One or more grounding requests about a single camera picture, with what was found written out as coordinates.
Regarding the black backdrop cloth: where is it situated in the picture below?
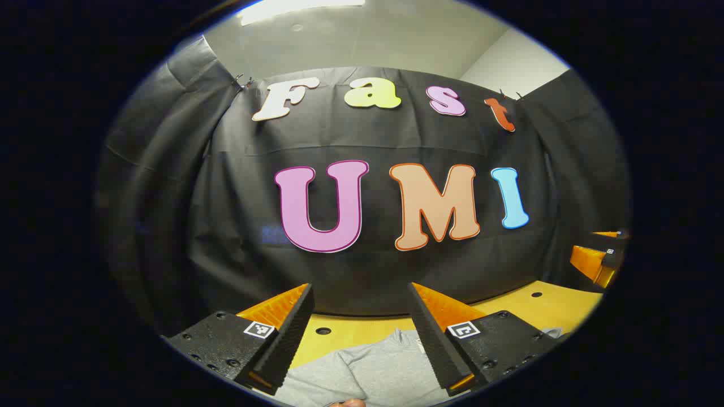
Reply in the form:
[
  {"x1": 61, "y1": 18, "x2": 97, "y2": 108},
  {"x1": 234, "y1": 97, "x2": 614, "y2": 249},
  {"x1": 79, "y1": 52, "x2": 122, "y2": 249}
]
[{"x1": 96, "y1": 34, "x2": 631, "y2": 340}]

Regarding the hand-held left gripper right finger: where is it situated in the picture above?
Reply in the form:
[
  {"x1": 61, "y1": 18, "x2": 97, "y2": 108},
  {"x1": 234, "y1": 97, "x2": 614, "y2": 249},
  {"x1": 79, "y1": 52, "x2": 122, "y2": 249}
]
[{"x1": 407, "y1": 282, "x2": 561, "y2": 397}]

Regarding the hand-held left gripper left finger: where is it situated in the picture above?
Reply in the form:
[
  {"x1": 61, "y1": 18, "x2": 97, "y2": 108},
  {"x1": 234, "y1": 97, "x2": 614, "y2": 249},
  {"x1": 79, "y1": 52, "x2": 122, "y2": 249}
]
[{"x1": 163, "y1": 283, "x2": 316, "y2": 396}]

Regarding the grey sweatshirt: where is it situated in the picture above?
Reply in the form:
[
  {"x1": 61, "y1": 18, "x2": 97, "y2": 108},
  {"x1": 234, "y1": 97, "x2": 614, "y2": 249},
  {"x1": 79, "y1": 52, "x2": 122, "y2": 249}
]
[{"x1": 271, "y1": 327, "x2": 566, "y2": 407}]

